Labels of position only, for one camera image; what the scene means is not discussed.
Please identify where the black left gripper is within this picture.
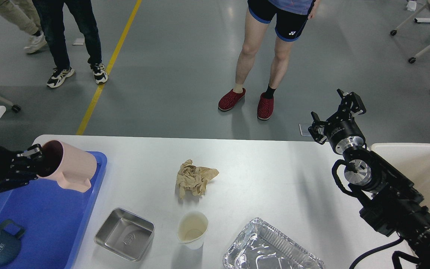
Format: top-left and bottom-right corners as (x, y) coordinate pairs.
(0, 144), (44, 193)

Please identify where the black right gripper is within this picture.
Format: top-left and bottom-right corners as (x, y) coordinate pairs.
(308, 89), (367, 155)

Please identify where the pink mug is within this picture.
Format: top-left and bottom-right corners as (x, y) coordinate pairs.
(37, 140), (97, 193)

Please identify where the square stainless steel tray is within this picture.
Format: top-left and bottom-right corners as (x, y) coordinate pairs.
(94, 208), (155, 262)

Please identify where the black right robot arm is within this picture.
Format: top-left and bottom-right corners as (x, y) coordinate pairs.
(308, 89), (430, 269)

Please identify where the clear floor plate left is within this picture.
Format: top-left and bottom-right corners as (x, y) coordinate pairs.
(299, 124), (312, 137)

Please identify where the blue plastic bin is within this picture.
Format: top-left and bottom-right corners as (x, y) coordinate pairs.
(0, 152), (107, 269)

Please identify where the beige plastic bin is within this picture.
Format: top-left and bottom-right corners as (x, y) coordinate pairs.
(370, 143), (430, 212)

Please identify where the person in black shorts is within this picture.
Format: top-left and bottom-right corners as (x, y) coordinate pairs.
(218, 0), (320, 121)

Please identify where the white paper scrap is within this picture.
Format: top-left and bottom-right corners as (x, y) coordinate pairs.
(73, 38), (85, 46)

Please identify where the aluminium foil tray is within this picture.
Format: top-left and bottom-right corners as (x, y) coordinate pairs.
(222, 217), (325, 269)

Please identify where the person in khaki trousers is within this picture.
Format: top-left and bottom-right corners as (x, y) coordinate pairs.
(0, 0), (47, 54)

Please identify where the person in dark jeans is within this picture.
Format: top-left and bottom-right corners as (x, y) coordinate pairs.
(32, 0), (109, 89)

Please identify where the crumpled brown paper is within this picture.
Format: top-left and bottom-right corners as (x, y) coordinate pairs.
(176, 160), (219, 199)

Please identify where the white paper cup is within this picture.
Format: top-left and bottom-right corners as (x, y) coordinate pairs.
(177, 211), (209, 250)

